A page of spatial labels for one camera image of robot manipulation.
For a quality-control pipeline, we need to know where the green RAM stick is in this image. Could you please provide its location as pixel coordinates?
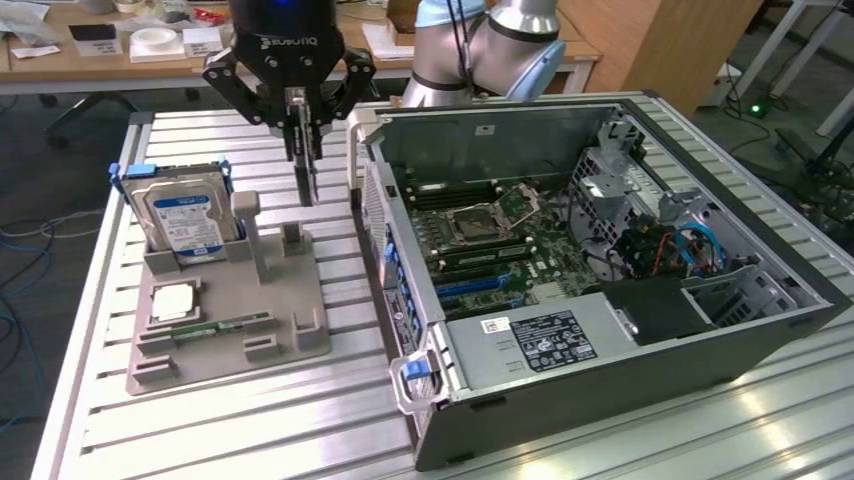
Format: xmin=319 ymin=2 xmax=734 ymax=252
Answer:
xmin=170 ymin=312 xmax=275 ymax=340

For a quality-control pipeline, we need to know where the grey power supply unit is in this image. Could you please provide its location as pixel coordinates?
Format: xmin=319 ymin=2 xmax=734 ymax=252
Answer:
xmin=443 ymin=292 xmax=641 ymax=394

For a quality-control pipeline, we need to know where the grey plastic parts rack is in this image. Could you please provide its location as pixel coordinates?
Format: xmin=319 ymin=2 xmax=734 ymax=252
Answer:
xmin=124 ymin=189 xmax=334 ymax=396

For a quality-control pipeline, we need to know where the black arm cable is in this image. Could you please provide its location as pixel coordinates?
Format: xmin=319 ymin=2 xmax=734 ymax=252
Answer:
xmin=447 ymin=0 xmax=483 ymax=99

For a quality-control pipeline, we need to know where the white tape roll stand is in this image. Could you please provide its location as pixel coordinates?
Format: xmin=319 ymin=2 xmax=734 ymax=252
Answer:
xmin=127 ymin=27 xmax=190 ymax=64

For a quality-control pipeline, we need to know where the white box with black top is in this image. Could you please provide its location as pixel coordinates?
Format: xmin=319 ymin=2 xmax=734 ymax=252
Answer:
xmin=68 ymin=23 xmax=123 ymax=58

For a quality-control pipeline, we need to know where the brown cardboard box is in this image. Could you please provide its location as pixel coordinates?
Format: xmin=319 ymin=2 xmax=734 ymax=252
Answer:
xmin=386 ymin=0 xmax=422 ymax=35

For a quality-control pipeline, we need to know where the plain white box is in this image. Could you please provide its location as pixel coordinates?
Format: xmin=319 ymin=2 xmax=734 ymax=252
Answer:
xmin=180 ymin=27 xmax=226 ymax=59

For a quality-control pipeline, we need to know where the white paper card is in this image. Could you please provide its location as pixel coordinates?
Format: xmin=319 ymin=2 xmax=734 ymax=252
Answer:
xmin=9 ymin=44 xmax=64 ymax=61

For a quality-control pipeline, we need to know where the wooden cabinet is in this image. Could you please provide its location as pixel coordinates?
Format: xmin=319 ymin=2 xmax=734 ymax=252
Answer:
xmin=559 ymin=0 xmax=766 ymax=114

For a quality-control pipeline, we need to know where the blue expansion slot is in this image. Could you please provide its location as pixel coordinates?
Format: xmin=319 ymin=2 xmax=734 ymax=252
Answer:
xmin=435 ymin=273 xmax=507 ymax=300

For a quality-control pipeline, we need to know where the metal socket cover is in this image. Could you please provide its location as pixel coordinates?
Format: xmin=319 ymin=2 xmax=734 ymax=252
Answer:
xmin=490 ymin=182 xmax=547 ymax=231

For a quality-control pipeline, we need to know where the installed dark RAM stick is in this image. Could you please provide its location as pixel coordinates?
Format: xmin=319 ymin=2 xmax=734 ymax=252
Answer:
xmin=436 ymin=246 xmax=537 ymax=272

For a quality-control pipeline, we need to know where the clear plastic bag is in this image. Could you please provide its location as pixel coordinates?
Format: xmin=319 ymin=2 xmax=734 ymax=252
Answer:
xmin=0 ymin=3 xmax=63 ymax=46

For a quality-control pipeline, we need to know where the silver CPU chip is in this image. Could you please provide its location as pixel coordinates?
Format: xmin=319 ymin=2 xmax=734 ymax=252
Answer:
xmin=151 ymin=284 xmax=200 ymax=322

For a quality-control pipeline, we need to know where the black floor stand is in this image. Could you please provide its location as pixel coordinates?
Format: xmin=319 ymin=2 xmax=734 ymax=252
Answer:
xmin=775 ymin=99 xmax=854 ymax=206

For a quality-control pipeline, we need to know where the blue floor cable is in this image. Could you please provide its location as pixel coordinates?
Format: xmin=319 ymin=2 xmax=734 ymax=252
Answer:
xmin=0 ymin=233 xmax=56 ymax=437

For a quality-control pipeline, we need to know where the dark grey open PC case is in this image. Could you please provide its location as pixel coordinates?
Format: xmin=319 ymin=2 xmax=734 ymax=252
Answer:
xmin=346 ymin=98 xmax=854 ymax=474

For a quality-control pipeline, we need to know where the white desk frame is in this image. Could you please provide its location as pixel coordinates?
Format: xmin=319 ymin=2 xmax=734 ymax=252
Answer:
xmin=733 ymin=0 xmax=854 ymax=137

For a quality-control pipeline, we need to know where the wooden desk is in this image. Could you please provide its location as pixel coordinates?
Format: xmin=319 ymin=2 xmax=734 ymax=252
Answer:
xmin=232 ymin=0 xmax=602 ymax=109
xmin=0 ymin=4 xmax=242 ymax=109

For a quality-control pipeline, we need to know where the silver hard disk blue label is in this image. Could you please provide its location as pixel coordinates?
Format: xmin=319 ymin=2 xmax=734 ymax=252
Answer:
xmin=130 ymin=167 xmax=243 ymax=260

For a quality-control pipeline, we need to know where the black office chair base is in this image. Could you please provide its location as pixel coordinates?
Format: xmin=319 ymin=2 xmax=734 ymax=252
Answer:
xmin=37 ymin=91 xmax=203 ymax=150

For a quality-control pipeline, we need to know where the white floor cable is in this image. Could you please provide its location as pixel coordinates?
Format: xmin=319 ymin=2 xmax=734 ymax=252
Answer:
xmin=0 ymin=209 xmax=110 ymax=240

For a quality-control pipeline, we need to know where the blue plastic disk caddy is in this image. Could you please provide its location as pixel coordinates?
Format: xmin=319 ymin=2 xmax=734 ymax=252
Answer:
xmin=108 ymin=157 xmax=252 ymax=242

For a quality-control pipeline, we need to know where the green motherboard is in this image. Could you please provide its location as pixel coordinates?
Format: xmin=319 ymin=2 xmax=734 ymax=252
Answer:
xmin=399 ymin=169 xmax=606 ymax=322

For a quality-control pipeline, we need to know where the stack of white papers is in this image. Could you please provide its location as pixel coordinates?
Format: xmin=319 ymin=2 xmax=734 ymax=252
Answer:
xmin=360 ymin=21 xmax=419 ymax=62

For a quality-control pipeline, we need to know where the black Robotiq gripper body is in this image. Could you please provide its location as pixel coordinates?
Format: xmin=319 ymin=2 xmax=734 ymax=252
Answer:
xmin=228 ymin=0 xmax=346 ymax=102

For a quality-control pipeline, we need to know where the red wire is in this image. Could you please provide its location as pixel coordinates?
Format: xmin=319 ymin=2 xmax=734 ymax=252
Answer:
xmin=651 ymin=230 xmax=670 ymax=275

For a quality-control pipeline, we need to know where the silver metal disk bay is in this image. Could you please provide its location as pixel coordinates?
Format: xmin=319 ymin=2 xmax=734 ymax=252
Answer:
xmin=570 ymin=117 xmax=675 ymax=251

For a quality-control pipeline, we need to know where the blue case latch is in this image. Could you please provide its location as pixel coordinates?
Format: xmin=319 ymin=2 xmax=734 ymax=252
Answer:
xmin=399 ymin=352 xmax=430 ymax=385

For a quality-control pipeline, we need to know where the CPU socket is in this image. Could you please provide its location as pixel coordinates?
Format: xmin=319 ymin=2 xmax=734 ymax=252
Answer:
xmin=444 ymin=204 xmax=507 ymax=240

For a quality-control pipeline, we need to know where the blue wire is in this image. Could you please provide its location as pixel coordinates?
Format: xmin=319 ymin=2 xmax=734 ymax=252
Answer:
xmin=673 ymin=223 xmax=729 ymax=276

